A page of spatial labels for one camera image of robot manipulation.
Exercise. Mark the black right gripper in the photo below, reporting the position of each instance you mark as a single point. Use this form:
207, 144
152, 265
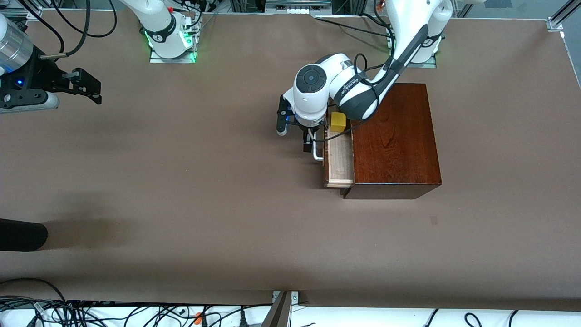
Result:
40, 75

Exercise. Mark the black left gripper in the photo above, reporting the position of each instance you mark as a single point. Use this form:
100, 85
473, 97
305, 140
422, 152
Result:
307, 141

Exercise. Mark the yellow wooden block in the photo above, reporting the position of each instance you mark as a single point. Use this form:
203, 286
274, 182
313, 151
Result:
338, 122

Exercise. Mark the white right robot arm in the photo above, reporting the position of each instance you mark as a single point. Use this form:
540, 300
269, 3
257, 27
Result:
159, 22

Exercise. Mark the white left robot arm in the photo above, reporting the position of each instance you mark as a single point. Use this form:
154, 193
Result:
313, 100

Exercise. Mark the dark brown wooden cabinet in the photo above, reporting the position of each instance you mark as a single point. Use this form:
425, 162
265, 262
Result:
399, 150

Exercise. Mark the brown paper table cover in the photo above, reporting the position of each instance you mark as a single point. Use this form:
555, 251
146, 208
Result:
249, 227

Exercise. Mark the white power strip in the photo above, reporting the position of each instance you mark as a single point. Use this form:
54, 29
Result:
299, 10

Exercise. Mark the black ribbed cylinder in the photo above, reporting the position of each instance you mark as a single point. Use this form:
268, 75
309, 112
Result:
22, 235

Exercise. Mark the black power plug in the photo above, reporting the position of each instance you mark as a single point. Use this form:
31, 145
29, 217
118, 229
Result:
243, 319

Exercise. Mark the aluminium right arm base plate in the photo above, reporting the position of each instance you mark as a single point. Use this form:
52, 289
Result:
172, 60

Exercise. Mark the aluminium post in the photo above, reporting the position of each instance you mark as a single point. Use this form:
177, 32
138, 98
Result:
278, 313

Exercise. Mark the aluminium corner bracket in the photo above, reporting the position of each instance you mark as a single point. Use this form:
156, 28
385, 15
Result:
554, 25

